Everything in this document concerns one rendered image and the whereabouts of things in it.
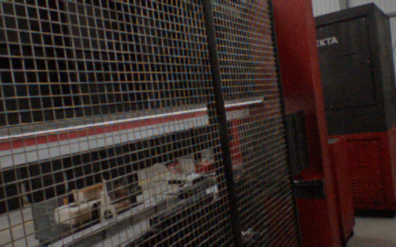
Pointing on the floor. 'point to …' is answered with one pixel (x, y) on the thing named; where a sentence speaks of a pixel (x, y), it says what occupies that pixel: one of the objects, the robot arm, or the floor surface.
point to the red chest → (342, 187)
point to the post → (220, 121)
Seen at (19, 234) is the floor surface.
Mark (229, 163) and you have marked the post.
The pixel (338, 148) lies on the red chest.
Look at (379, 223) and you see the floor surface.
